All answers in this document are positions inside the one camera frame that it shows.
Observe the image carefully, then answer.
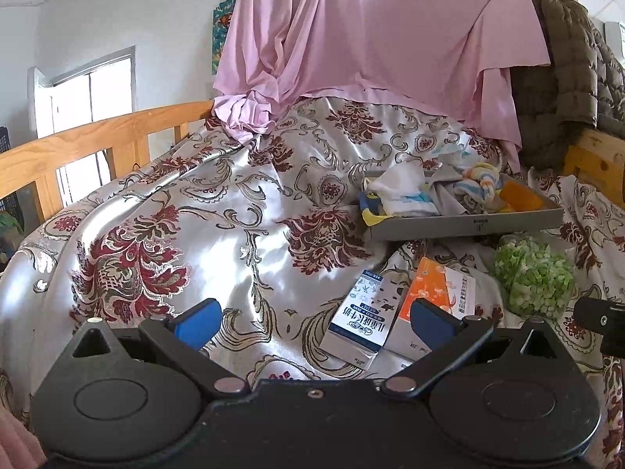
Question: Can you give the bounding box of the striped pastel sock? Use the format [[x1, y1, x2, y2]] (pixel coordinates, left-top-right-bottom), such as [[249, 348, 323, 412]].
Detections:
[[452, 162, 500, 211]]

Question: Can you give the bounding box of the white baby sock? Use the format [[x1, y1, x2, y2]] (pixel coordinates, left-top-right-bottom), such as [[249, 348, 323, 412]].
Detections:
[[366, 161, 439, 217]]

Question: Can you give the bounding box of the orange cloth pouch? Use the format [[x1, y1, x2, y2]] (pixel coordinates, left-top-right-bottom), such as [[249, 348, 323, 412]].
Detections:
[[498, 180, 545, 213]]

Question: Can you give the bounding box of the grey face mask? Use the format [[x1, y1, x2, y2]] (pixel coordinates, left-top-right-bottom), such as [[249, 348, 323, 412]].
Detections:
[[425, 165, 483, 216]]

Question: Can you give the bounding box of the teal white mask packet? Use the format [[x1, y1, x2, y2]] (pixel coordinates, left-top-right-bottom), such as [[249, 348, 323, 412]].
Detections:
[[432, 143, 466, 157]]

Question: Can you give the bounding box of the orange white medicine box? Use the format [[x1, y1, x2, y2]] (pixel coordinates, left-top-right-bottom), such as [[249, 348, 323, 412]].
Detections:
[[384, 257, 477, 361]]

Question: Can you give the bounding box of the green pellets plastic bag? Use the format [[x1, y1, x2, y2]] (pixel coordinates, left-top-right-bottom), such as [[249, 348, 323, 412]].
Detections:
[[494, 237, 574, 320]]

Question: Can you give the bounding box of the blue white medicine box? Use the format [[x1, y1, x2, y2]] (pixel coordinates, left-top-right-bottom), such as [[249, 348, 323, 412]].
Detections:
[[321, 270, 402, 371]]

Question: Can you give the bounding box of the grey storage tray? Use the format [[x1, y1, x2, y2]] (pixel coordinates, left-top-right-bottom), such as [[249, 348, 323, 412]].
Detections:
[[362, 174, 564, 242]]

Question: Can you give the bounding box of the floral satin bed cover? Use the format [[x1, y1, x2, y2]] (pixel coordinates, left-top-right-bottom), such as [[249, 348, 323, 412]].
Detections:
[[1, 97, 624, 468]]

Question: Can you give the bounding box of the yellow blue cartoon towel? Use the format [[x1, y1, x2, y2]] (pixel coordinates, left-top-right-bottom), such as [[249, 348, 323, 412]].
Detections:
[[359, 192, 390, 227]]

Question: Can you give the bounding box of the pink fluffy blanket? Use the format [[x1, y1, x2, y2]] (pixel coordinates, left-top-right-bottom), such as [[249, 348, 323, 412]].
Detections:
[[0, 408, 46, 469]]

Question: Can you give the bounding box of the olive quilted down jacket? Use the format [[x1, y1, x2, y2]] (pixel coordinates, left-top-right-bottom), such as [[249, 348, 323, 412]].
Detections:
[[511, 0, 624, 170]]

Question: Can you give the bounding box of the window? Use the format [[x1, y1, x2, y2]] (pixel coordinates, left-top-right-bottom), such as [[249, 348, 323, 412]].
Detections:
[[28, 47, 136, 206]]

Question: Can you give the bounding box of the pink hanging sheet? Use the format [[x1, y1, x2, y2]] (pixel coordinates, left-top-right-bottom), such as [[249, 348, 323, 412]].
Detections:
[[214, 0, 550, 162]]

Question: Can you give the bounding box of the wooden bunk frame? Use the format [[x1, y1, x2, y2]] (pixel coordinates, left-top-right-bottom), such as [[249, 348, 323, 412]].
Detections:
[[562, 129, 625, 208]]

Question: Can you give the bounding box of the wooden bed rail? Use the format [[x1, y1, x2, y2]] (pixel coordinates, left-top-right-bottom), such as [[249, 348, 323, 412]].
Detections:
[[1, 100, 213, 222]]

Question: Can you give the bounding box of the colourful wall poster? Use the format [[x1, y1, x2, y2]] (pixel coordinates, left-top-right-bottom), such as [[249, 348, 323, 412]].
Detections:
[[211, 0, 236, 75]]

